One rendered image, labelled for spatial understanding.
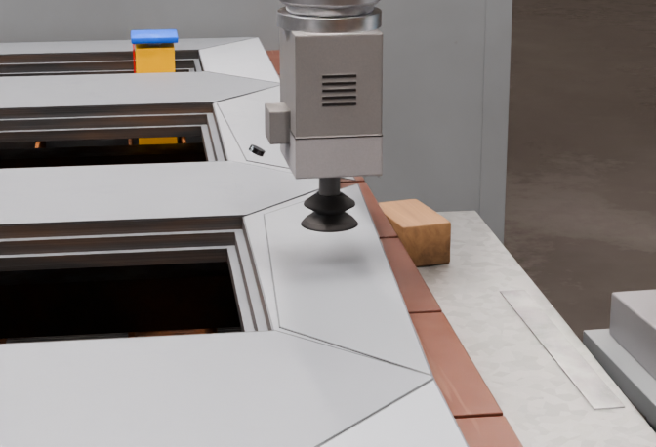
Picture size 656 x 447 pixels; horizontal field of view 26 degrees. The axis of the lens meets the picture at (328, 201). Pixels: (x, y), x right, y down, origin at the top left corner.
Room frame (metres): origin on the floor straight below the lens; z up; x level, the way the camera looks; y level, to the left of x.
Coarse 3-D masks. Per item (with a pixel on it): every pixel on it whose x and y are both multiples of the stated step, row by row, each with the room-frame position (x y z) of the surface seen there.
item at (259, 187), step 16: (240, 176) 1.27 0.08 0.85; (256, 176) 1.27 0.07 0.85; (272, 176) 1.27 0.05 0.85; (288, 176) 1.27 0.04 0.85; (240, 192) 1.21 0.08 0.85; (256, 192) 1.21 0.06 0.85; (272, 192) 1.21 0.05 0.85; (288, 192) 1.21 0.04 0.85; (304, 192) 1.21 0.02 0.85; (256, 208) 1.16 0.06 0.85
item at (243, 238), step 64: (0, 64) 1.87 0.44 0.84; (64, 64) 1.89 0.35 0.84; (128, 64) 1.90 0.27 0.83; (192, 64) 1.91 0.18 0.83; (0, 128) 1.55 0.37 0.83; (64, 128) 1.56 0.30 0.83; (128, 128) 1.56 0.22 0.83; (192, 128) 1.57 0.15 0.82; (0, 256) 1.11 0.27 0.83; (64, 256) 1.11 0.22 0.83; (128, 256) 1.12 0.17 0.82; (192, 256) 1.12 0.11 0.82; (256, 256) 1.04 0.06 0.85; (256, 320) 0.93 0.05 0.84
